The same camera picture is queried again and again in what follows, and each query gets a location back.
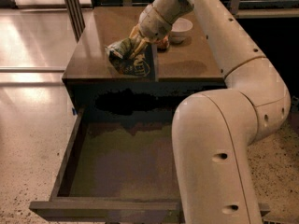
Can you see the green jalapeno chip bag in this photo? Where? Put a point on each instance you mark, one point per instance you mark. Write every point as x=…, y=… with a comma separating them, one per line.
x=118, y=54

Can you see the dark cabinet with counter top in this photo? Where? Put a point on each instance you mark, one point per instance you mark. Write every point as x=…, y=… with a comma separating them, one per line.
x=147, y=88

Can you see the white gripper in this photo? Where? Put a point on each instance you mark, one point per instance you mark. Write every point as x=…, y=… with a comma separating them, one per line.
x=150, y=28

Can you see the open dark top drawer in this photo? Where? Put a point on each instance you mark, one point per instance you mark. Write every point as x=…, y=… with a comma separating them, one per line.
x=153, y=168

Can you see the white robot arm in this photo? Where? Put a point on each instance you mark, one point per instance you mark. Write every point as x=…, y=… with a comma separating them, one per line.
x=224, y=109

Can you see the crushed red soda can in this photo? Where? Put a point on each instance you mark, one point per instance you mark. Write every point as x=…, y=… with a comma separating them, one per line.
x=163, y=44

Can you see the dark vertical post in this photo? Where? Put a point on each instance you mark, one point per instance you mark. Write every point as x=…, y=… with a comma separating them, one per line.
x=76, y=17

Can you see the white bowl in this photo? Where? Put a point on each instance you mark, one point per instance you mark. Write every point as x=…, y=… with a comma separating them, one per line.
x=180, y=30

